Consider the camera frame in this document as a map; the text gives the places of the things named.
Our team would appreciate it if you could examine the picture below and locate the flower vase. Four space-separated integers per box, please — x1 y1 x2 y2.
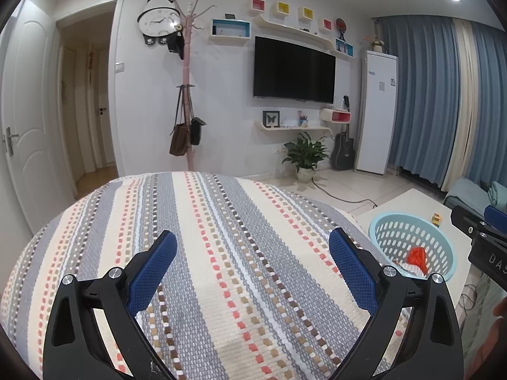
363 34 385 53

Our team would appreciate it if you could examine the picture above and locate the light blue plastic basket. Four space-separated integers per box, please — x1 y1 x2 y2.
368 212 458 283

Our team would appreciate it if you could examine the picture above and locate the red wrapper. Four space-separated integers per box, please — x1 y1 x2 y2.
406 247 429 276

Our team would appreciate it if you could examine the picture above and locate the black hat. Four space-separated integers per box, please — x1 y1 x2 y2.
166 32 185 60

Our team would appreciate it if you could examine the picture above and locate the white refrigerator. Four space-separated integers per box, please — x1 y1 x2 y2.
354 51 399 175

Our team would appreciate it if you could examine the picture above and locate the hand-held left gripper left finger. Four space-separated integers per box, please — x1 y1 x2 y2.
43 230 179 380

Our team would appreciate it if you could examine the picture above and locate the beige curtain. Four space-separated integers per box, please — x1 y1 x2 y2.
441 18 482 194

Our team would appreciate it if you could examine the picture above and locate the black wall television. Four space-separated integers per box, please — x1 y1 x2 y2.
253 35 337 104

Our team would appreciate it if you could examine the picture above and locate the hallway door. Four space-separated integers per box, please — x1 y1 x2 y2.
95 43 118 167

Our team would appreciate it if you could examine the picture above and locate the pink coat rack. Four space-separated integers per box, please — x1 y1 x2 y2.
174 0 218 173

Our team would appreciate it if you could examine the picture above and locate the blue-lined wall shelf box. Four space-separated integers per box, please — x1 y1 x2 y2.
211 18 252 40

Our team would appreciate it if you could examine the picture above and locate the black floor cable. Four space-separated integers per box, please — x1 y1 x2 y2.
311 178 379 209

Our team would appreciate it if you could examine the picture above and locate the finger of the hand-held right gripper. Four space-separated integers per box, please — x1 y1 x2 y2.
449 204 507 243

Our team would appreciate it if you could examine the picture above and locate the striped woven tablecloth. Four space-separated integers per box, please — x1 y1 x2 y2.
0 171 416 380

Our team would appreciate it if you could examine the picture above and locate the low white curved wall shelf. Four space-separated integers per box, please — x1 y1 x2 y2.
255 121 331 134

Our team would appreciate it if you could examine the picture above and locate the teal sofa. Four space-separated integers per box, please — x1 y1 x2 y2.
444 178 507 215

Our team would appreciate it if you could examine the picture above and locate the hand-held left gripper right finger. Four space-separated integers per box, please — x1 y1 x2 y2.
329 227 464 380

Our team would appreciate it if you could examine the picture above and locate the white coffee table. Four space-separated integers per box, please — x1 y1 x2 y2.
354 188 488 325

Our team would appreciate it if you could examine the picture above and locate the black guitar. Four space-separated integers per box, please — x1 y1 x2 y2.
331 123 355 171

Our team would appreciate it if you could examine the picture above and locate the potted green plant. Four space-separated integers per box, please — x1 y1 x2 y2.
282 132 329 183

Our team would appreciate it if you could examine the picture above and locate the white and red drawer box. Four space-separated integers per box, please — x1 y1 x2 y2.
320 108 352 124

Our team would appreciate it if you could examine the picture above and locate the panda wall clock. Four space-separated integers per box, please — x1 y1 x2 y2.
137 0 187 46

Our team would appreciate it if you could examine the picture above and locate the black shoulder bag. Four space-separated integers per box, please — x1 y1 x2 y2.
189 87 207 146

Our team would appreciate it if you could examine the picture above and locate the blue curtain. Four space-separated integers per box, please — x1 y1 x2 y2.
374 16 507 206

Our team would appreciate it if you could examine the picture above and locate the white door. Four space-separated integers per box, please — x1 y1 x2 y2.
0 0 62 238

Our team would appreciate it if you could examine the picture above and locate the brown handbag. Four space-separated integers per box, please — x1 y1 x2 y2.
170 86 191 157

